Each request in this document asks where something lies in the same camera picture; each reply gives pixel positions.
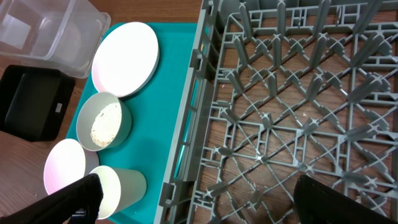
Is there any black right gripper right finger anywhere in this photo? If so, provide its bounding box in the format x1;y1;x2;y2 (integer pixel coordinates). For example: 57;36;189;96
294;175;397;224

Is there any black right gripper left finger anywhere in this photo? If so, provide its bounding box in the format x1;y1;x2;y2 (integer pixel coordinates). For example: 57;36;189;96
1;174;103;224

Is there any white cup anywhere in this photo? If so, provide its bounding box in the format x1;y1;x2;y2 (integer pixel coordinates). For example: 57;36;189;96
90;166;147;220

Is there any pile of rice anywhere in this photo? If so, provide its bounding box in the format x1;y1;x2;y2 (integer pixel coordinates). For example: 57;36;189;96
90;103;122;148

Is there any grey bowl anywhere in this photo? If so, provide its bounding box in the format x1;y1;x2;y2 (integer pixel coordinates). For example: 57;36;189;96
76;92;132;151

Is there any grey dishwasher rack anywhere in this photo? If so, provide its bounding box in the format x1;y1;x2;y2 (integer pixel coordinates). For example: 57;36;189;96
154;1;397;223

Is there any small pink plate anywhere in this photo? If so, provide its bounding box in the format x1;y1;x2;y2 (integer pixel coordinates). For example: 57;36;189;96
44;139;99;195

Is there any black plastic bin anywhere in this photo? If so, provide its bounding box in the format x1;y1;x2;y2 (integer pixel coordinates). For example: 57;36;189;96
1;65;75;142

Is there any teal plastic tray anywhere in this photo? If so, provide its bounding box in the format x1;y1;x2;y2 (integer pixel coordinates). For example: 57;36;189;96
78;22;197;223

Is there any large pink plate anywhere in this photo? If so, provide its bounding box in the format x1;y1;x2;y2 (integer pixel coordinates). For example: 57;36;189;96
91;22;160;97

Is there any clear plastic bin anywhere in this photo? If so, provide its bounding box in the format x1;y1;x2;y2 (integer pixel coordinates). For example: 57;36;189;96
1;0;111;79

